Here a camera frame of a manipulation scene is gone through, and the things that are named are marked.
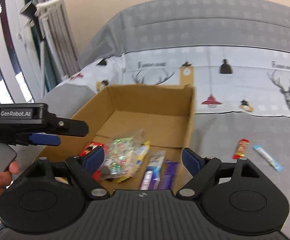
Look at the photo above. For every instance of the purple snack packet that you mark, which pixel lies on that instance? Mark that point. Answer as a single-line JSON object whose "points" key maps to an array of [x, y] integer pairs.
{"points": [[168, 175]]}

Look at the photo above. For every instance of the person's left hand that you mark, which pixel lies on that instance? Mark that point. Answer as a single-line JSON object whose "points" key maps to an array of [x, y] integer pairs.
{"points": [[0, 182]]}

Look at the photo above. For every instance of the grey printed bed sheet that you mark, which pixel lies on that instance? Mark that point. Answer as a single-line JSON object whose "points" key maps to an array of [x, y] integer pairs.
{"points": [[210, 42]]}

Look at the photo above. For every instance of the small red snack packet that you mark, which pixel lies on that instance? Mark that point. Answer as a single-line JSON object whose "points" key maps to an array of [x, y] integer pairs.
{"points": [[88, 148]]}

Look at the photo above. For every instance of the red yellow snack stick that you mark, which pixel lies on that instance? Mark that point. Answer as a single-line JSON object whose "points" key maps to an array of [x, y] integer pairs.
{"points": [[240, 148]]}

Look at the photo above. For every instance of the garment steamer with hanger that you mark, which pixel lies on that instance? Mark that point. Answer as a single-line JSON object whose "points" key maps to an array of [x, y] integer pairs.
{"points": [[35, 10]]}

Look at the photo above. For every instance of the cardboard box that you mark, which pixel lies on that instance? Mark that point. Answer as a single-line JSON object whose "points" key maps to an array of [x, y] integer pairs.
{"points": [[145, 120]]}

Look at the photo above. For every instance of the grey curtain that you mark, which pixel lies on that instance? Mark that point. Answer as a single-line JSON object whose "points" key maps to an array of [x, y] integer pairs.
{"points": [[57, 30]]}

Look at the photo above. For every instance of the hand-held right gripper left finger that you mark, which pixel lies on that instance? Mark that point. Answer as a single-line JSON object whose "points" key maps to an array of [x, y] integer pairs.
{"points": [[95, 160]]}

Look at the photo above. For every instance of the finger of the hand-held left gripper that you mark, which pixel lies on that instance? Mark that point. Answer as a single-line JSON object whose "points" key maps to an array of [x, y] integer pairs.
{"points": [[70, 127], [45, 139]]}

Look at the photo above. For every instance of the clear bag of colourful candy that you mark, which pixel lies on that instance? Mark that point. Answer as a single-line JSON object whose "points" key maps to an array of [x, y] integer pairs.
{"points": [[121, 155]]}

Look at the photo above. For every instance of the white sliding door frame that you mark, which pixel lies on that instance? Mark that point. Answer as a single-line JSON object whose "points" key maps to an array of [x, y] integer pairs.
{"points": [[7, 42]]}

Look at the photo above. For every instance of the light blue snack stick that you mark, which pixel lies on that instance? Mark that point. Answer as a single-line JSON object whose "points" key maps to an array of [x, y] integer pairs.
{"points": [[267, 157]]}

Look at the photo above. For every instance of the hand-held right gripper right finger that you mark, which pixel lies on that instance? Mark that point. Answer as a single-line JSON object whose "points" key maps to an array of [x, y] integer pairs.
{"points": [[191, 161]]}

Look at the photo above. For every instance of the yellow snack packet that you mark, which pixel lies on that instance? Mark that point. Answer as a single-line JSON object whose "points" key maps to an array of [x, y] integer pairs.
{"points": [[143, 152]]}

